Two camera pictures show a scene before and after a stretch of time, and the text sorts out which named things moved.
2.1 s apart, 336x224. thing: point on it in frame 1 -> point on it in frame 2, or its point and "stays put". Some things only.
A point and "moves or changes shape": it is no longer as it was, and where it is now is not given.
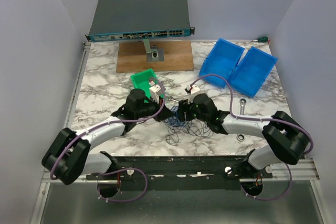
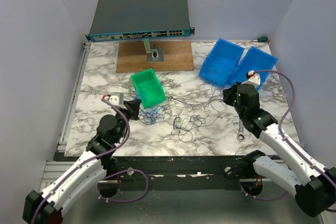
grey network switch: [138, 15] stays put
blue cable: [175, 120] moves or changes shape
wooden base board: [132, 56] stays put
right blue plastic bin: [251, 70] stays put
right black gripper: [185, 105] -> [228, 93]
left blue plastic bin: [222, 60] stays put
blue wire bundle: [197, 127] moves or changes shape
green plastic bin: [141, 81] stays put
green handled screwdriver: [261, 39] stays put
